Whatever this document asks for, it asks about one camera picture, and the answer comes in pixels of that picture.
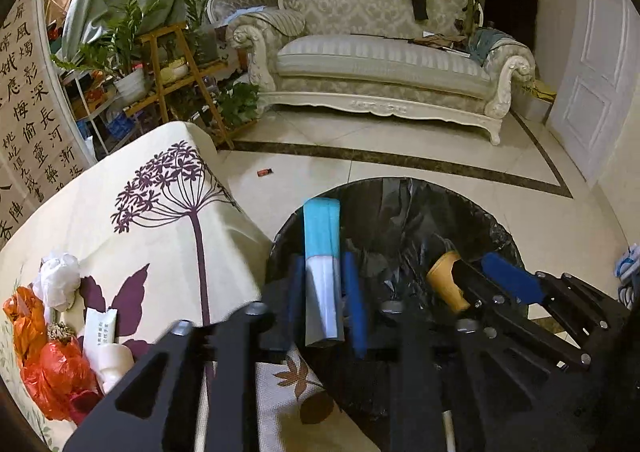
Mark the brown paper cup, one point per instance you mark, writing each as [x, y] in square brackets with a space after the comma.
[442, 277]

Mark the yellow cloth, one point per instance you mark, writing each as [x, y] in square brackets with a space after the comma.
[542, 91]

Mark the white metal rack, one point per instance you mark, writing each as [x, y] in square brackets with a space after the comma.
[87, 119]

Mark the tall plant in white pot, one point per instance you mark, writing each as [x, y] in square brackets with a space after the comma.
[131, 81]

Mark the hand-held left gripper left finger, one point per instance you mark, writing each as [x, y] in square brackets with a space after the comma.
[296, 297]

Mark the small bushy green plant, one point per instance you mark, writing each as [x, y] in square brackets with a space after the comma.
[237, 101]

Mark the green fern plant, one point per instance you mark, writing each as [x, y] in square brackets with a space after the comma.
[85, 59]

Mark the red plastic bag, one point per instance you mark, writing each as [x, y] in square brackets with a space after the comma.
[62, 372]

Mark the floral printed tablecloth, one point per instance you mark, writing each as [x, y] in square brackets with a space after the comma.
[150, 252]

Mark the grey storage box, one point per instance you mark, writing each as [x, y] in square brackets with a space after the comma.
[536, 110]

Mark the cream carved sofa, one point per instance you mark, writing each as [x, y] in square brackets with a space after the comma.
[375, 66]

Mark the small white plastic bottle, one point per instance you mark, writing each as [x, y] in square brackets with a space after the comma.
[116, 367]

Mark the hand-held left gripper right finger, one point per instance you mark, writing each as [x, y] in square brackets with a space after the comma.
[354, 302]

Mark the small red lighter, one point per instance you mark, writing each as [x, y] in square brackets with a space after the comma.
[265, 172]

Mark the white tissue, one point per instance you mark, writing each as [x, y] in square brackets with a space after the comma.
[57, 282]

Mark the calligraphy folding screen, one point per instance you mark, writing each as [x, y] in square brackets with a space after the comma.
[35, 121]

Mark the round bin with black bag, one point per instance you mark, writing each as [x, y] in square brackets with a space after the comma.
[400, 222]

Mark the blue plastic crate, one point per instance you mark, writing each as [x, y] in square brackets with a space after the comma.
[120, 125]

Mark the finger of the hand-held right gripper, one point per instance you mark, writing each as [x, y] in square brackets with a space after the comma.
[512, 279]
[505, 317]

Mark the blue and white packet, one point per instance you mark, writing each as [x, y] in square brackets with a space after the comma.
[322, 242]

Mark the pile of brown papers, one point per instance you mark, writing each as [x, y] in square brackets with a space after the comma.
[442, 41]

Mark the orange plastic bag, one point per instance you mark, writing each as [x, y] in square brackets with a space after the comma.
[25, 322]

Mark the yellow flowerpot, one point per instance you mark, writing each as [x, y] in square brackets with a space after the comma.
[172, 70]

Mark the blue and white cloth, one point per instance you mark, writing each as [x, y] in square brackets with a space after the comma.
[629, 272]

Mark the wooden ladder shelf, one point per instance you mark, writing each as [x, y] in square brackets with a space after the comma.
[167, 81]

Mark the white panelled door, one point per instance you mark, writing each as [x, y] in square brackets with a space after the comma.
[595, 56]

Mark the dried brown seed head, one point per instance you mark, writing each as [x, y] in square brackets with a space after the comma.
[60, 333]

